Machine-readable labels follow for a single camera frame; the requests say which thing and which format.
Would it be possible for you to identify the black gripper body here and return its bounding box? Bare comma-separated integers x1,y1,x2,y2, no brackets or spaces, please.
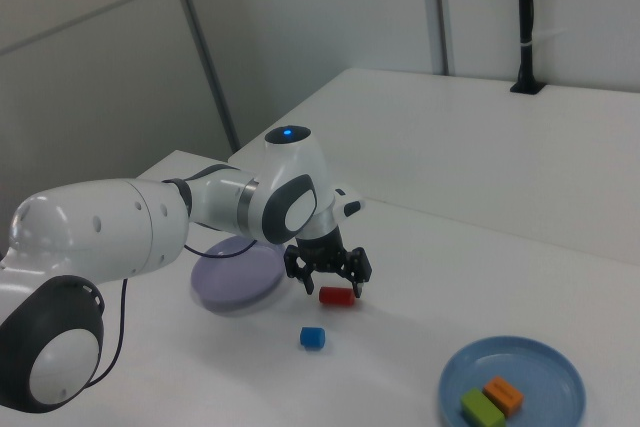
297,227,352,279

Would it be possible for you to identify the red cylinder block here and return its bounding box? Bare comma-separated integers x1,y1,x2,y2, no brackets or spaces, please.
318,286,357,308

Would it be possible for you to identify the blue cylinder block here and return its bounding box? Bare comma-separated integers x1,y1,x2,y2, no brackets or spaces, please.
299,326,327,351

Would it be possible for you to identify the green rectangular block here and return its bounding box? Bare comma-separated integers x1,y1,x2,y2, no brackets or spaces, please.
459,387,506,427

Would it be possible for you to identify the orange rectangular block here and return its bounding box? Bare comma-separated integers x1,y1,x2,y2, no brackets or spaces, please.
482,375,525,417

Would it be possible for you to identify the purple plate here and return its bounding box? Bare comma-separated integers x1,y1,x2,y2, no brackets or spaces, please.
190,235,287,317

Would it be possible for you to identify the blue plate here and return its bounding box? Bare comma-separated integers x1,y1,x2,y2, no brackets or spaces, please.
438,335,587,427

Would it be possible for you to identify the black pole with base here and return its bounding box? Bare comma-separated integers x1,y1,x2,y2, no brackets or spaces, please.
509,0,546,96

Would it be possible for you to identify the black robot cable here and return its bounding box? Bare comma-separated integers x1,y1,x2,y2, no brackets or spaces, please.
82,164,259,396

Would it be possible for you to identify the grey slanted partition post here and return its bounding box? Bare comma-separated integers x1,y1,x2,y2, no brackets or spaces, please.
162,0,242,154

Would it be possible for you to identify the white cable tie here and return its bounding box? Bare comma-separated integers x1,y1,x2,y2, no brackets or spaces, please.
518,29,566,48

